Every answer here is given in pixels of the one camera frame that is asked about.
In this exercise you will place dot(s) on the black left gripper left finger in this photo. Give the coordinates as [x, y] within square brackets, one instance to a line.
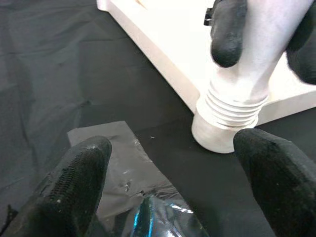
[61, 197]

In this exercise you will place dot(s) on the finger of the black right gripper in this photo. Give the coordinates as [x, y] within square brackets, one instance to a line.
[304, 49]
[227, 37]

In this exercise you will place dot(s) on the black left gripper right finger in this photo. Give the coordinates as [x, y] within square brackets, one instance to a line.
[284, 187]

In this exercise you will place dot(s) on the white plastic table leg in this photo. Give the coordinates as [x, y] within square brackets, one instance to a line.
[249, 79]

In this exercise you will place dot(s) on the white plastic table top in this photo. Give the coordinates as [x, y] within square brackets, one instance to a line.
[172, 49]

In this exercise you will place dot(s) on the clear crumpled plastic sheet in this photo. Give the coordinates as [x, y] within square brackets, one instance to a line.
[128, 160]

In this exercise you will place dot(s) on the black tablecloth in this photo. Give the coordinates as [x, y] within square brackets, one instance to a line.
[74, 74]

